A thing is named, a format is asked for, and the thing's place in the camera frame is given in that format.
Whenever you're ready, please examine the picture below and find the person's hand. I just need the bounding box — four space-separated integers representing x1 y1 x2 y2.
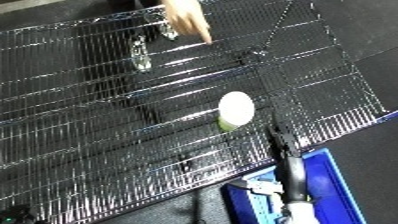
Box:
159 0 215 46

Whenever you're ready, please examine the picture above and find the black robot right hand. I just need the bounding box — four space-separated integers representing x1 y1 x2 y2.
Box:
241 124 313 205

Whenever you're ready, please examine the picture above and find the paper cup green band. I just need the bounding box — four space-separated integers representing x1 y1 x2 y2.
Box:
214 90 258 133

